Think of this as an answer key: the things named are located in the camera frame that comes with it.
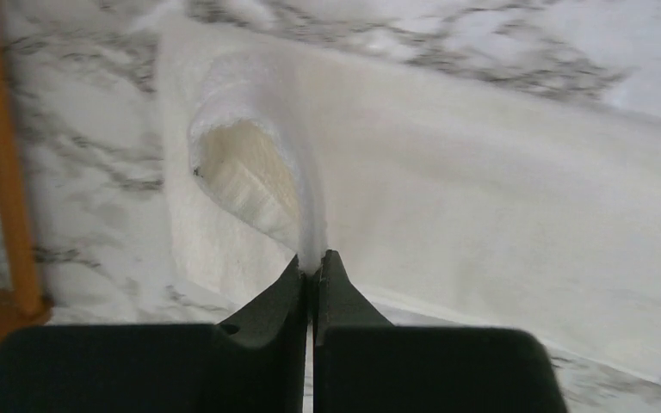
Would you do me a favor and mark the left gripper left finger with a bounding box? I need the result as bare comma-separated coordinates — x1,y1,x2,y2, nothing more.
0,261,307,412

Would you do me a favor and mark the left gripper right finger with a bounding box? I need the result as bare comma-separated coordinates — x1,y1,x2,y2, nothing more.
312,250,566,413

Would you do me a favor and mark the white cream towel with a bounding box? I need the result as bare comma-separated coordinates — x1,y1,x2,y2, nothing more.
136,1,661,382

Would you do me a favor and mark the wooden shelf rack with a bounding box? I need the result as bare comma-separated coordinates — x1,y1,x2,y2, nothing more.
0,0,55,378

